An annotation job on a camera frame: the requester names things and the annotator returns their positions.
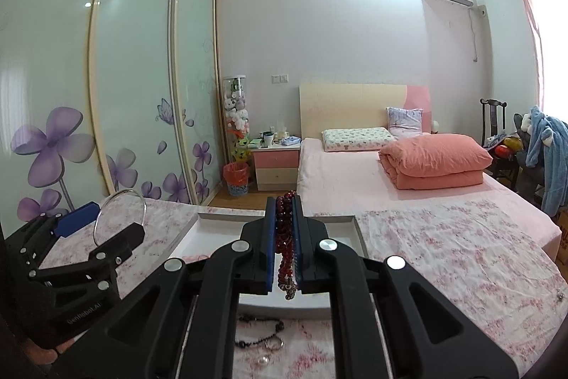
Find air conditioner pipe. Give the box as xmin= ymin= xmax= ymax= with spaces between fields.
xmin=468 ymin=6 xmax=486 ymax=64

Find cardboard box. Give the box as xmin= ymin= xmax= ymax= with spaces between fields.
xmin=557 ymin=210 xmax=568 ymax=264

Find grey cardboard tray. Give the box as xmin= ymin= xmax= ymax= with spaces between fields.
xmin=166 ymin=207 xmax=368 ymax=315

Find cream and pink headboard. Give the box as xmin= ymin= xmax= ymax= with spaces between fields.
xmin=299 ymin=82 xmax=432 ymax=140

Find white patterned pillow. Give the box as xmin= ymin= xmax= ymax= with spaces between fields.
xmin=322 ymin=127 xmax=398 ymax=152

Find dark red bead bracelet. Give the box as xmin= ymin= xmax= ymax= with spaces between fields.
xmin=275 ymin=191 xmax=299 ymax=301

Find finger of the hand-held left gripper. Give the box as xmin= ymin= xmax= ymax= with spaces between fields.
xmin=5 ymin=201 xmax=101 ymax=271
xmin=31 ymin=222 xmax=146 ymax=291

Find colourful plush toy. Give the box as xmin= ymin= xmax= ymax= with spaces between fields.
xmin=486 ymin=135 xmax=524 ymax=160

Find folded pink quilt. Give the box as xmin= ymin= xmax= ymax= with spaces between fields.
xmin=378 ymin=134 xmax=493 ymax=190

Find blue fleece robe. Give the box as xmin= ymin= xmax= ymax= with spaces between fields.
xmin=526 ymin=106 xmax=568 ymax=220

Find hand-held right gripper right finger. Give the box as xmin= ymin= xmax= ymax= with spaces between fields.
xmin=290 ymin=197 xmax=520 ymax=379

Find plush toy display tube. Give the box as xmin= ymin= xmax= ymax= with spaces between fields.
xmin=222 ymin=75 xmax=251 ymax=164

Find black cord bracelet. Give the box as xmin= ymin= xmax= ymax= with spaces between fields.
xmin=235 ymin=314 xmax=287 ymax=366

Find pink and cream nightstand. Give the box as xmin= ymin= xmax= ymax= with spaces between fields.
xmin=251 ymin=135 xmax=302 ymax=192

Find pink floral bed sheet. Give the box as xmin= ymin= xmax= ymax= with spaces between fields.
xmin=40 ymin=197 xmax=568 ymax=379

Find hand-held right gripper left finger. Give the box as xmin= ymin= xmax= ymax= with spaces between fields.
xmin=49 ymin=197 xmax=278 ymax=379

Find dark wooden chair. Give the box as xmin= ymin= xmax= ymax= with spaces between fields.
xmin=480 ymin=98 xmax=520 ymax=189

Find lavender pillow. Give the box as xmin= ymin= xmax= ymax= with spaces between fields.
xmin=385 ymin=107 xmax=424 ymax=136

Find thin silver bangle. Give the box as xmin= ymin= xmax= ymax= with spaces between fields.
xmin=93 ymin=189 xmax=146 ymax=249

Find person's left hand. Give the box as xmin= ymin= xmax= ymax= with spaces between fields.
xmin=44 ymin=328 xmax=96 ymax=362

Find flower print sliding wardrobe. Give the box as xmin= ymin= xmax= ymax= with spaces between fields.
xmin=0 ymin=0 xmax=225 ymax=229

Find grey office chair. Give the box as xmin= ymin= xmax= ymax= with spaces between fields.
xmin=512 ymin=113 xmax=551 ymax=193

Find trash bin with red bag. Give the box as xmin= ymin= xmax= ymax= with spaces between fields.
xmin=223 ymin=162 xmax=250 ymax=197

